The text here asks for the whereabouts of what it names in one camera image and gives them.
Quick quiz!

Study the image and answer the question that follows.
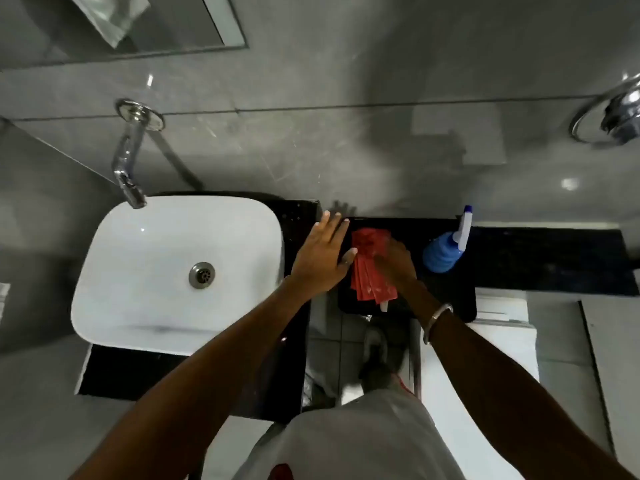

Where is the person's right hand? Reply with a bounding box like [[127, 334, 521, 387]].
[[374, 238, 419, 296]]

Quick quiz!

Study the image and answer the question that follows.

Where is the person's left hand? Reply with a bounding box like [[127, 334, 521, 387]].
[[289, 210, 359, 296]]

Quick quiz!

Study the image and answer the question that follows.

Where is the red cloth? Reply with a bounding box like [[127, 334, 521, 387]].
[[349, 227, 399, 312]]

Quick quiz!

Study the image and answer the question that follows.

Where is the frameless wall mirror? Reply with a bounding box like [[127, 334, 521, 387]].
[[0, 0, 249, 71]]

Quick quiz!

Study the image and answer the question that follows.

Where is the person's left forearm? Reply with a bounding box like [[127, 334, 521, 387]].
[[69, 276, 329, 480]]

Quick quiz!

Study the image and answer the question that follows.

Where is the person's right forearm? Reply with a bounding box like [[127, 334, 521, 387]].
[[398, 278, 639, 480]]

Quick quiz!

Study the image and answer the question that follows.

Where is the blue spray bottle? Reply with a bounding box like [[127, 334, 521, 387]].
[[422, 205, 475, 274]]

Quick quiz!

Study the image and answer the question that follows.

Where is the grey shoe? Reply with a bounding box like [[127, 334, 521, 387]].
[[359, 325, 401, 395]]

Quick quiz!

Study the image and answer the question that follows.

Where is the chrome sink drain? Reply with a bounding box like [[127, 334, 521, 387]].
[[188, 262, 217, 290]]

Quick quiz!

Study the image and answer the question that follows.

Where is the white cabinet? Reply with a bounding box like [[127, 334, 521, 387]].
[[417, 289, 541, 480]]

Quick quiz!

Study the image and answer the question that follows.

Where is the white ceramic sink basin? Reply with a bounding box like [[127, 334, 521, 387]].
[[70, 194, 286, 357]]

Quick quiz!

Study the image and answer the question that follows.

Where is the white shirt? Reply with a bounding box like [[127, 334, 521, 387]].
[[245, 379, 469, 480]]

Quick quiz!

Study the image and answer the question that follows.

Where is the silver bracelet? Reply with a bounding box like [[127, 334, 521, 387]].
[[422, 303, 455, 345]]

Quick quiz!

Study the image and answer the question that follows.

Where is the chrome wall faucet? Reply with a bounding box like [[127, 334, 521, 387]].
[[111, 98, 166, 211]]

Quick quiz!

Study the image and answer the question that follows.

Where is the chrome towel ring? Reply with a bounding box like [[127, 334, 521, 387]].
[[569, 73, 640, 145]]

